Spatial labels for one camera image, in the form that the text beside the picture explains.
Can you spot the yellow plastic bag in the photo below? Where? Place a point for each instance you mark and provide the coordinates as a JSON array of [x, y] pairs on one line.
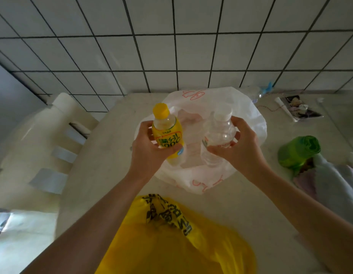
[[179, 239]]

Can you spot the round dining table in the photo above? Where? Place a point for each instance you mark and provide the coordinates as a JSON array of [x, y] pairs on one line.
[[245, 211]]

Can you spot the white plastic bag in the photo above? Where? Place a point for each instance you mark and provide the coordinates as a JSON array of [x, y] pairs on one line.
[[250, 125]]

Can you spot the person's right hand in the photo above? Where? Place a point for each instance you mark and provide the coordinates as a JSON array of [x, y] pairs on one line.
[[245, 156]]

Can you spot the person's left forearm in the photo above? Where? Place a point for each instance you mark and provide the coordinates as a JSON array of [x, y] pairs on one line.
[[85, 231]]

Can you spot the small clear blue-cap bottle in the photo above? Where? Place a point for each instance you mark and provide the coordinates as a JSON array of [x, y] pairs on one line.
[[258, 91]]

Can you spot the yellow drink bottle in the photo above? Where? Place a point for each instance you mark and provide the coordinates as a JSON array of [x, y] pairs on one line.
[[168, 134]]

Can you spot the white slatted chair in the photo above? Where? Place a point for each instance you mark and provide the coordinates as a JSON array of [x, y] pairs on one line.
[[36, 145]]

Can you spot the person's left hand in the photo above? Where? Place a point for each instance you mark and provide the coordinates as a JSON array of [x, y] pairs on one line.
[[146, 159]]

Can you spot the person's right forearm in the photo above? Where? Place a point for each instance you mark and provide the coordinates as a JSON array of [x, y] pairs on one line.
[[313, 219]]

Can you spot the green bag roll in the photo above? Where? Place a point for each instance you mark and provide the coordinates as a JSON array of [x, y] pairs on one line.
[[298, 151]]

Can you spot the red label water bottle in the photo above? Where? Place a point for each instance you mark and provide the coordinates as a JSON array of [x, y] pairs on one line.
[[218, 134]]

